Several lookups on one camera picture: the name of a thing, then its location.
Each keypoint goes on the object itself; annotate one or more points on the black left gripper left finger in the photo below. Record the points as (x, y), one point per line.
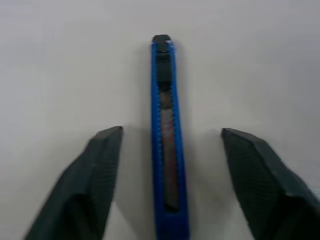
(82, 190)

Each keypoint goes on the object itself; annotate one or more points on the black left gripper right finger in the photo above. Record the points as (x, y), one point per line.
(270, 190)

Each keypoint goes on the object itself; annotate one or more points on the blue utility cutter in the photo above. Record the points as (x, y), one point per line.
(172, 225)

